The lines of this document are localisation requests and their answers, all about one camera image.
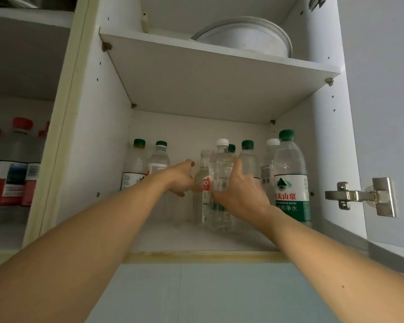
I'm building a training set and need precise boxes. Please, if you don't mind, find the white plastic basin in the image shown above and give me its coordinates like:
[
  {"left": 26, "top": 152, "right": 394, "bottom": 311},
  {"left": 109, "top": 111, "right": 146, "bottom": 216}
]
[{"left": 191, "top": 16, "right": 294, "bottom": 58}]

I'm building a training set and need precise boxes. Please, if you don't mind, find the group of bottles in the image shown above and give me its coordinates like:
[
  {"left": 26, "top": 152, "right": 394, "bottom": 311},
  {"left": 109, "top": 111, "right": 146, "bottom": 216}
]
[
  {"left": 121, "top": 129, "right": 313, "bottom": 229},
  {"left": 0, "top": 117, "right": 51, "bottom": 223}
]

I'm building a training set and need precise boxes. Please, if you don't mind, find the person's right hand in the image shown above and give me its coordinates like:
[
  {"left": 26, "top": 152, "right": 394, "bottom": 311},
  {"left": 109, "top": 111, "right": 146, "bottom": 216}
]
[{"left": 211, "top": 156, "right": 277, "bottom": 229}]

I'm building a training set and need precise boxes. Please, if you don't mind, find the person's right forearm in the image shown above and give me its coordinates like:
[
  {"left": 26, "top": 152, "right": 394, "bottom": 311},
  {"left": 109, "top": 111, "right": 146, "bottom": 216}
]
[{"left": 259, "top": 208, "right": 404, "bottom": 323}]

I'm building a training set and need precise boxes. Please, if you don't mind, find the person's left hand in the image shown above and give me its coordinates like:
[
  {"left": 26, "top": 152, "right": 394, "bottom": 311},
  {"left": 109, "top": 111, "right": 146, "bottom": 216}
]
[{"left": 161, "top": 159, "right": 202, "bottom": 198}]

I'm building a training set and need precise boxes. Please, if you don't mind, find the white wall cabinet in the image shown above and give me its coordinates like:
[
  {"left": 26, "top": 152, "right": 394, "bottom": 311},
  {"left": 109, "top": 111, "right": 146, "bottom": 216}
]
[{"left": 0, "top": 0, "right": 369, "bottom": 265}]

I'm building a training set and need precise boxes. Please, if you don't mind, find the grey wall cabinet door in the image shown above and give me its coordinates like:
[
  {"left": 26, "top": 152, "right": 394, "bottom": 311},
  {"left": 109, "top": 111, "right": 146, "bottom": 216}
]
[{"left": 336, "top": 0, "right": 404, "bottom": 278}]

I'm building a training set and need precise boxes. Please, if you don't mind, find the person's left forearm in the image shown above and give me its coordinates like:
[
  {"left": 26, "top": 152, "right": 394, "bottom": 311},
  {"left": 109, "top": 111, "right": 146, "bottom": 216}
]
[{"left": 0, "top": 171, "right": 176, "bottom": 323}]

